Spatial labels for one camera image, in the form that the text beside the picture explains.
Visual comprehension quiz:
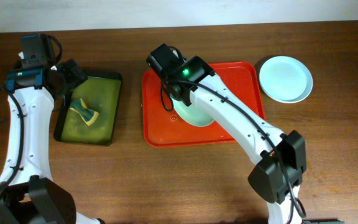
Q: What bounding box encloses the pale green plate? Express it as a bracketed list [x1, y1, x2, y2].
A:
[172, 98, 214, 127]

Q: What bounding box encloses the yellow green sponge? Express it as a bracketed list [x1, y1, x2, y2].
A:
[70, 98, 99, 126]

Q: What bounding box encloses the light blue plate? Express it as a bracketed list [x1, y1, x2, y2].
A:
[259, 56, 313, 104]

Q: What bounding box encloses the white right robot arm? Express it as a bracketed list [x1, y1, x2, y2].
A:
[146, 44, 306, 223]

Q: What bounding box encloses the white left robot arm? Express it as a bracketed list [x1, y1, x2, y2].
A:
[0, 34, 103, 223]

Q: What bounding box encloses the red plastic tray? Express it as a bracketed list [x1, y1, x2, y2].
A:
[142, 62, 265, 147]

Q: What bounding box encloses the black tray with soapy water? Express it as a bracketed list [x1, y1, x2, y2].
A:
[53, 70, 122, 146]

